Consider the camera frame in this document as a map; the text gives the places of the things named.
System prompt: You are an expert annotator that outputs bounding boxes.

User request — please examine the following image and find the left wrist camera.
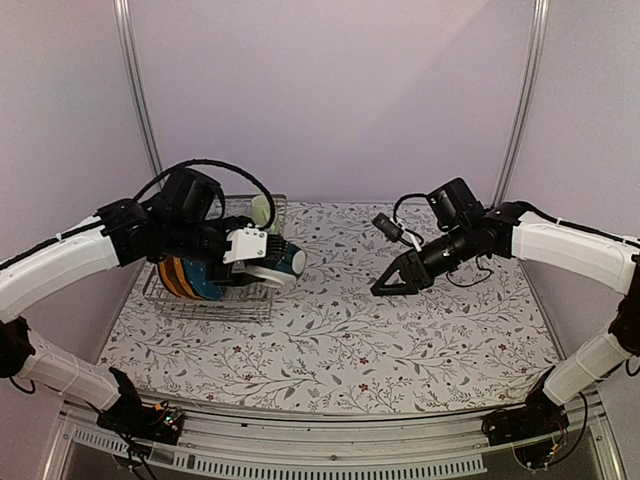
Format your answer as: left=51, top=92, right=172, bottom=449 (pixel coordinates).
left=222, top=227, right=268, bottom=264

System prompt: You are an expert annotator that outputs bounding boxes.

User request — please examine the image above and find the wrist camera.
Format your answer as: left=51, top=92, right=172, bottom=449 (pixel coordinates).
left=222, top=227, right=268, bottom=264
left=372, top=213, right=424, bottom=251

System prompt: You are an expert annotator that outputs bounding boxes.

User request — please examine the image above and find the left aluminium frame post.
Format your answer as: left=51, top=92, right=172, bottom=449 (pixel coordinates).
left=113, top=0, right=163, bottom=175

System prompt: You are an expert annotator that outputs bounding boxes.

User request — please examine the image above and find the mustard yellow plate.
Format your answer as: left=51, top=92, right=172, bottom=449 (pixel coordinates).
left=156, top=258, right=190, bottom=299
left=171, top=257, right=202, bottom=300

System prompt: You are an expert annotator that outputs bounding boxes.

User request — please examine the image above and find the aluminium frame post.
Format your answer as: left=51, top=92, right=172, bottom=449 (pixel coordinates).
left=113, top=0, right=163, bottom=175
left=491, top=0, right=550, bottom=206

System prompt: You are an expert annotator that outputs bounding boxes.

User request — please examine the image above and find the white inside dark bowl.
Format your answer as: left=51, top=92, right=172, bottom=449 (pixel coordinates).
left=245, top=234, right=307, bottom=288

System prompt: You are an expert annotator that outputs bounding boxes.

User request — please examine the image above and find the pale green mug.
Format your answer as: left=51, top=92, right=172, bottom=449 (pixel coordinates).
left=249, top=195, right=281, bottom=234

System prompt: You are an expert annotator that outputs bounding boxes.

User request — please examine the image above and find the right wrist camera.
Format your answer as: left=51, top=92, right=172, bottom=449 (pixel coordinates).
left=372, top=213, right=424, bottom=251

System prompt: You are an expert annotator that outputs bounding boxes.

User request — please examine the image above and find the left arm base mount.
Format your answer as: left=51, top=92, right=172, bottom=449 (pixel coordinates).
left=97, top=367, right=184, bottom=445

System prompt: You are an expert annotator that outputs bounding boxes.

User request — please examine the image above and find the wire dish rack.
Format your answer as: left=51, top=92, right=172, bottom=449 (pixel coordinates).
left=143, top=193, right=288, bottom=324

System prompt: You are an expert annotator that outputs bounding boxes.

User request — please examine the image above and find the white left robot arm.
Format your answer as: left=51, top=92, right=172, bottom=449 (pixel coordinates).
left=1, top=163, right=227, bottom=434

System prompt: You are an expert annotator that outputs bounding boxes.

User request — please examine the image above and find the blue bottom plate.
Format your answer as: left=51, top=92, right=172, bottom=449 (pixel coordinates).
left=181, top=259, right=224, bottom=301

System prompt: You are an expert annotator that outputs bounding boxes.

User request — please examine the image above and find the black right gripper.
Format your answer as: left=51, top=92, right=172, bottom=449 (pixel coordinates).
left=371, top=223, right=474, bottom=296

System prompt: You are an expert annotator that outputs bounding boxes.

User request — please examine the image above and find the right aluminium frame post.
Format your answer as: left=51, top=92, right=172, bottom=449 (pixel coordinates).
left=491, top=0, right=550, bottom=206

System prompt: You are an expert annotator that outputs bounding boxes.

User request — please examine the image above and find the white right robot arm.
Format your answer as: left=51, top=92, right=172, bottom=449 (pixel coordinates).
left=371, top=178, right=639, bottom=436

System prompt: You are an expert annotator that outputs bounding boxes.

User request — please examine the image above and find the aluminium front rail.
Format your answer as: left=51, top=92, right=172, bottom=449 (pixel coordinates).
left=43, top=391, right=629, bottom=479

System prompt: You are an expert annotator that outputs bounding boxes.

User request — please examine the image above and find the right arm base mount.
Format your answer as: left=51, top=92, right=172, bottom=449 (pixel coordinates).
left=481, top=386, right=569, bottom=470

